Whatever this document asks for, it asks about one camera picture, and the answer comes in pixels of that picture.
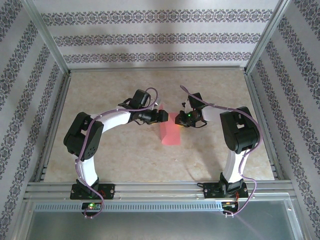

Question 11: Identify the pink paper sheet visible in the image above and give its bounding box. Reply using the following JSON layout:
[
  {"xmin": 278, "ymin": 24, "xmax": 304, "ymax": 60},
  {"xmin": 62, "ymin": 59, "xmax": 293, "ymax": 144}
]
[{"xmin": 158, "ymin": 103, "xmax": 182, "ymax": 146}]

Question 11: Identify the grey metal sheet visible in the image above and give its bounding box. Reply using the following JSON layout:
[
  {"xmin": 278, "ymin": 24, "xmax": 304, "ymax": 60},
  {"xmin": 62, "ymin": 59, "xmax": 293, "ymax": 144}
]
[{"xmin": 22, "ymin": 199, "xmax": 301, "ymax": 240}]

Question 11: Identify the circuit board with yellow light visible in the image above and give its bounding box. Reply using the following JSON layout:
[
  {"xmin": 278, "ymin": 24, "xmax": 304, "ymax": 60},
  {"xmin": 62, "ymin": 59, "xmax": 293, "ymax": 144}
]
[{"xmin": 221, "ymin": 201, "xmax": 240, "ymax": 210}]

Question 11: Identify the circuit board with green light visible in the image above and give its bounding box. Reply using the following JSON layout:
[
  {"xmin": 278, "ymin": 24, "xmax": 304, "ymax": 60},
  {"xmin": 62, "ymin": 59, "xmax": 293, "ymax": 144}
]
[{"xmin": 81, "ymin": 202, "xmax": 102, "ymax": 211}]

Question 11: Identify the aluminium table edge rail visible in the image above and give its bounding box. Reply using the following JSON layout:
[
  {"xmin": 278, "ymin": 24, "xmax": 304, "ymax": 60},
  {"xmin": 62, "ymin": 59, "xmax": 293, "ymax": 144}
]
[
  {"xmin": 67, "ymin": 65, "xmax": 248, "ymax": 73},
  {"xmin": 34, "ymin": 71, "xmax": 72, "ymax": 182},
  {"xmin": 243, "ymin": 71, "xmax": 285, "ymax": 181}
]

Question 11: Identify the aluminium mounting rail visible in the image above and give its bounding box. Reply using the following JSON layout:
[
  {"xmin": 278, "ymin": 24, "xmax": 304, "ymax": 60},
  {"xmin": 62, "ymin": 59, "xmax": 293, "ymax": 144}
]
[{"xmin": 24, "ymin": 181, "xmax": 296, "ymax": 201}]

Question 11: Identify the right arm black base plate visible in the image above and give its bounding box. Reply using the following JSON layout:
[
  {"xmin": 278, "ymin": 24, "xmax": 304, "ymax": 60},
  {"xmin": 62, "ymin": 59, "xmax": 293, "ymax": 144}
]
[{"xmin": 202, "ymin": 181, "xmax": 249, "ymax": 200}]

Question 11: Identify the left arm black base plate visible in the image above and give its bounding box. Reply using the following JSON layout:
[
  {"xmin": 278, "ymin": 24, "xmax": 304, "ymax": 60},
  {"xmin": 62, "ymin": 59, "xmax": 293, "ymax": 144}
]
[{"xmin": 69, "ymin": 183, "xmax": 116, "ymax": 201}]

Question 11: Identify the grey slotted cable duct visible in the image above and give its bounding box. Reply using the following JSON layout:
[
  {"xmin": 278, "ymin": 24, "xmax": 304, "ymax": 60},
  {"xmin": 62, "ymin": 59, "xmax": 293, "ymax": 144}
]
[{"xmin": 33, "ymin": 201, "xmax": 223, "ymax": 212}]

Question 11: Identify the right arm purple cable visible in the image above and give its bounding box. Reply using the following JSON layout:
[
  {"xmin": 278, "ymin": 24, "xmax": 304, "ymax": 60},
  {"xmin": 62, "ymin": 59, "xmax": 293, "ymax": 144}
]
[{"xmin": 179, "ymin": 84, "xmax": 263, "ymax": 218}]

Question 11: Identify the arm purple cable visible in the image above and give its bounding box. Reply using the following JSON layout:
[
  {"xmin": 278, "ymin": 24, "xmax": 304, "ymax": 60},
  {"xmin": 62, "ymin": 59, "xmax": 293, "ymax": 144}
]
[
  {"xmin": 179, "ymin": 84, "xmax": 263, "ymax": 218},
  {"xmin": 74, "ymin": 87, "xmax": 162, "ymax": 220}
]

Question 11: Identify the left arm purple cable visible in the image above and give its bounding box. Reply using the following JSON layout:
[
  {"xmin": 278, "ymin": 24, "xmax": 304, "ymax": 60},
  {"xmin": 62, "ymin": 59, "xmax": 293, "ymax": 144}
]
[{"xmin": 74, "ymin": 87, "xmax": 162, "ymax": 220}]

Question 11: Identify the aluminium frame post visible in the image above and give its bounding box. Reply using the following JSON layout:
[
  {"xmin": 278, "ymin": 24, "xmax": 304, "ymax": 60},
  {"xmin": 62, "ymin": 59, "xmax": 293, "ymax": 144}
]
[
  {"xmin": 243, "ymin": 0, "xmax": 293, "ymax": 75},
  {"xmin": 21, "ymin": 0, "xmax": 72, "ymax": 76}
]

